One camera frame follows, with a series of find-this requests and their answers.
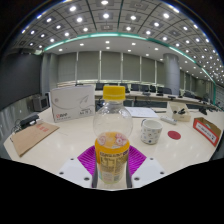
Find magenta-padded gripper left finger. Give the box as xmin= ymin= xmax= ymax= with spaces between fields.
xmin=57 ymin=145 xmax=99 ymax=189

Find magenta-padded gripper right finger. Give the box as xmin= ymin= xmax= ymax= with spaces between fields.
xmin=125 ymin=145 xmax=167 ymax=189

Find yellow-capped clear drink bottle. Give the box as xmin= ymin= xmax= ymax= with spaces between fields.
xmin=92 ymin=85 xmax=134 ymax=185

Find white dotted ceramic mug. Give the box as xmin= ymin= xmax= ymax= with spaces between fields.
xmin=139 ymin=118 xmax=164 ymax=145

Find flat round red coaster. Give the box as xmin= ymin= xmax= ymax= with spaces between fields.
xmin=167 ymin=130 xmax=182 ymax=141

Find white remote control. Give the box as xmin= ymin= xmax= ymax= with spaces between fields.
xmin=159 ymin=114 xmax=178 ymax=126

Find large white cardboard box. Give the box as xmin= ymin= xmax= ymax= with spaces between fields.
xmin=49 ymin=84 xmax=97 ymax=123

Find beige desk organizer tray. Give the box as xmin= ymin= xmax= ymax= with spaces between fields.
xmin=166 ymin=101 xmax=193 ymax=123

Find black handheld device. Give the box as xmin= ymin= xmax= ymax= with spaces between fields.
xmin=19 ymin=113 xmax=40 ymax=129

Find grey old monitor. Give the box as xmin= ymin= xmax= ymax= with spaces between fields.
xmin=32 ymin=94 xmax=50 ymax=113

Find black office chairs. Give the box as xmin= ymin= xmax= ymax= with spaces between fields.
xmin=94 ymin=82 xmax=201 ymax=99

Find red-sided open cardboard box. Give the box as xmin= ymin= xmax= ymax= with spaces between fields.
xmin=192 ymin=117 xmax=223 ymax=148

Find ceiling lights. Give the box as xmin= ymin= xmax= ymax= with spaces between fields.
xmin=19 ymin=0 xmax=224 ymax=84

